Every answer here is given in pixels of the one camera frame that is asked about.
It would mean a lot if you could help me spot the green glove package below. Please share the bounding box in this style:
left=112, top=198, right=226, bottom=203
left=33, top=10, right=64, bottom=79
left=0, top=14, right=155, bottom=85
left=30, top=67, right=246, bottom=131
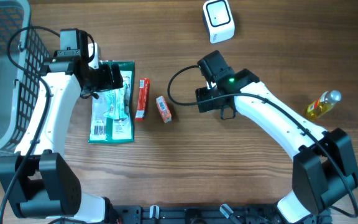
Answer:
left=88, top=60, right=135, bottom=144

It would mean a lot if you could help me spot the white barcode scanner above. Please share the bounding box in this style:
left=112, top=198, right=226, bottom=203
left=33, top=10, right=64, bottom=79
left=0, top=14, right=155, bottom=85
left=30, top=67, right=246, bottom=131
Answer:
left=203, top=0, right=235, bottom=44

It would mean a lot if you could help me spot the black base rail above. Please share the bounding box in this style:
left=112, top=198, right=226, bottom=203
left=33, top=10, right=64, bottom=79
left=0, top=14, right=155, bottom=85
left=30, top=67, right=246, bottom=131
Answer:
left=114, top=203, right=287, bottom=224

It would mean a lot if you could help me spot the red white tissue pack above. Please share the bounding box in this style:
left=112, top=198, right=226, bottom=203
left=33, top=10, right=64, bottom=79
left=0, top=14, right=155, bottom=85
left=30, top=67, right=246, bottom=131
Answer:
left=156, top=96, right=172, bottom=123

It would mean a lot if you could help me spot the light green wipes pack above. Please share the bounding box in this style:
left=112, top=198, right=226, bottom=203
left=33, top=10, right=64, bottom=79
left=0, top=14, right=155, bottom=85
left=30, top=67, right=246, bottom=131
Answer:
left=103, top=88, right=128, bottom=121

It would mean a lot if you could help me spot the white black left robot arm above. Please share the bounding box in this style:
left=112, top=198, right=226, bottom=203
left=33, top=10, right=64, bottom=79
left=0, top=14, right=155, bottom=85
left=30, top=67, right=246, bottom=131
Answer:
left=0, top=28, right=123, bottom=223

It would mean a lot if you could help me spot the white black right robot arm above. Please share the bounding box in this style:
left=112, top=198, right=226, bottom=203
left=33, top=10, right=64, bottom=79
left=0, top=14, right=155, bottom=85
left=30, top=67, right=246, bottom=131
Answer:
left=196, top=50, right=358, bottom=223

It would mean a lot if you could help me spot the red stick sachet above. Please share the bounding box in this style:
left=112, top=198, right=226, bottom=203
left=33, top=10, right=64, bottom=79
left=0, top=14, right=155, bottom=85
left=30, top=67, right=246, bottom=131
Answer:
left=135, top=78, right=150, bottom=121

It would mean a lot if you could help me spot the yellow liquid bottle silver cap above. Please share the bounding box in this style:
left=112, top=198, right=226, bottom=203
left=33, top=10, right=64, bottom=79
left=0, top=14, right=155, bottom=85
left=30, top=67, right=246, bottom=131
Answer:
left=304, top=90, right=342, bottom=121

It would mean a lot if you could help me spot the grey plastic mesh basket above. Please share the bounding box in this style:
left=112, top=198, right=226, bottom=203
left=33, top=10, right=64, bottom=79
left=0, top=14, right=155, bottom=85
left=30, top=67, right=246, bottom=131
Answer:
left=0, top=0, right=50, bottom=157

